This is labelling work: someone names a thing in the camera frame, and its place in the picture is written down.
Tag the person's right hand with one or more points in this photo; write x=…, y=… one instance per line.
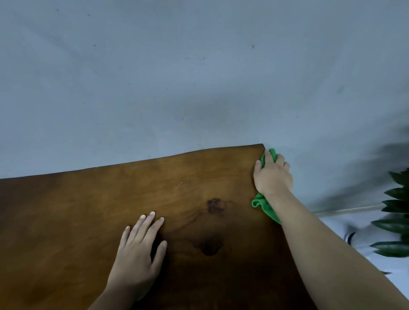
x=273, y=179

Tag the person's left hand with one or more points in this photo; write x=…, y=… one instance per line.
x=134, y=265

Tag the green cloth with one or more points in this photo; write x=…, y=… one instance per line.
x=263, y=207

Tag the person's right forearm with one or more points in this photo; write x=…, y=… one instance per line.
x=326, y=262

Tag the brown wooden table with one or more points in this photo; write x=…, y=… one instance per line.
x=96, y=207

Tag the green leafy plant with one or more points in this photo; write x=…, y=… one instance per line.
x=394, y=225

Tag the dry brown fallen leaf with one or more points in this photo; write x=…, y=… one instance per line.
x=385, y=273

